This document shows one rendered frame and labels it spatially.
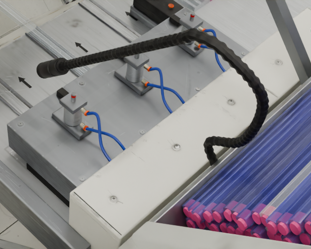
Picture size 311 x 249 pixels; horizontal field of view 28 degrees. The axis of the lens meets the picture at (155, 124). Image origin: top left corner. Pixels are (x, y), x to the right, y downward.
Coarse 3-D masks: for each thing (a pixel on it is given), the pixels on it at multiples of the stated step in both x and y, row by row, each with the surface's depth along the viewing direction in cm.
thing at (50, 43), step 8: (0, 0) 97; (0, 8) 96; (8, 8) 96; (8, 16) 96; (16, 16) 95; (24, 16) 95; (24, 24) 94; (32, 24) 94; (32, 32) 94; (40, 32) 93; (40, 40) 93; (48, 40) 93; (48, 48) 93; (56, 48) 92; (64, 48) 92; (64, 56) 91; (72, 56) 91; (80, 72) 90
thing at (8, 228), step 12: (48, 12) 176; (60, 12) 155; (36, 24) 157; (0, 36) 181; (12, 36) 158; (0, 204) 129; (0, 216) 129; (12, 216) 130; (0, 228) 128; (12, 228) 130; (24, 228) 132; (12, 240) 130; (24, 240) 132; (36, 240) 133
